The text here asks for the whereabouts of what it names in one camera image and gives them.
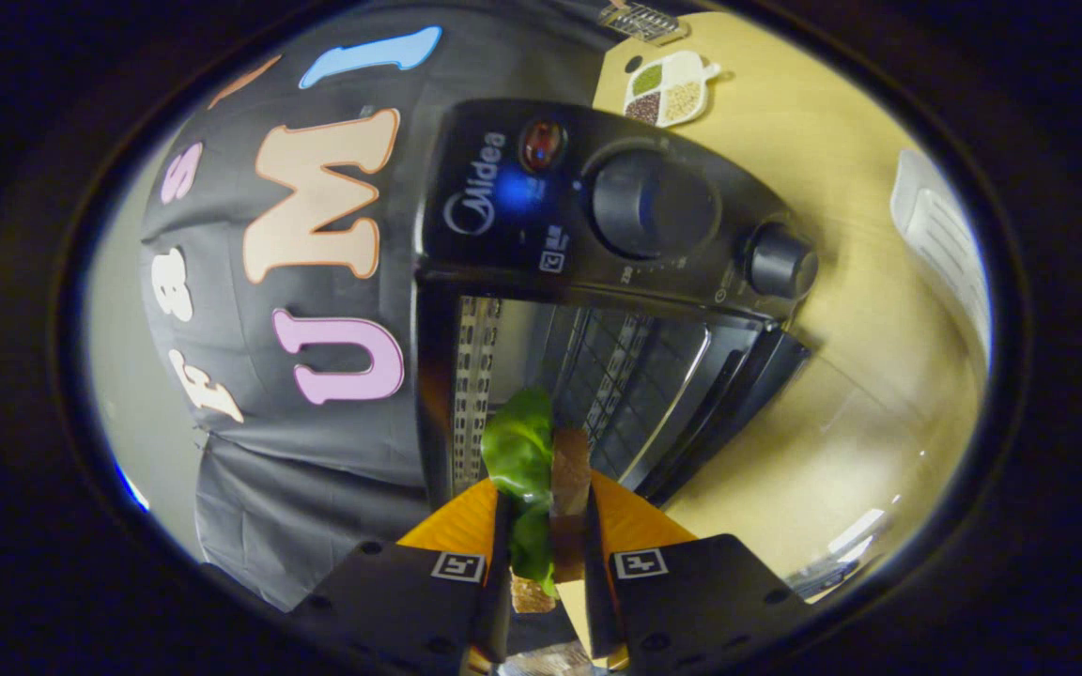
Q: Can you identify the white divided spice dish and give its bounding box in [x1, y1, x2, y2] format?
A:
[623, 50, 721, 129]

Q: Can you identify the white bread lettuce sandwich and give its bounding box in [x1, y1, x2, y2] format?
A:
[481, 386, 595, 614]

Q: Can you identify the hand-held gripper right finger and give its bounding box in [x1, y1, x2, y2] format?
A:
[582, 468, 815, 674]

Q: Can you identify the wire mesh holder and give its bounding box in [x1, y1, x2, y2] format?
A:
[596, 0, 689, 44]

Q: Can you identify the black toaster oven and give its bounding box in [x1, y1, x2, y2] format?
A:
[412, 98, 936, 602]

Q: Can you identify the black backdrop cloth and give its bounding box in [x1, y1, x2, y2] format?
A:
[139, 8, 619, 613]

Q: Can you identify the white rectangular dish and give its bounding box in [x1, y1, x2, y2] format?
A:
[889, 148, 992, 369]

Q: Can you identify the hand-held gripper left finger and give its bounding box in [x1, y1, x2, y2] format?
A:
[292, 477, 516, 676]

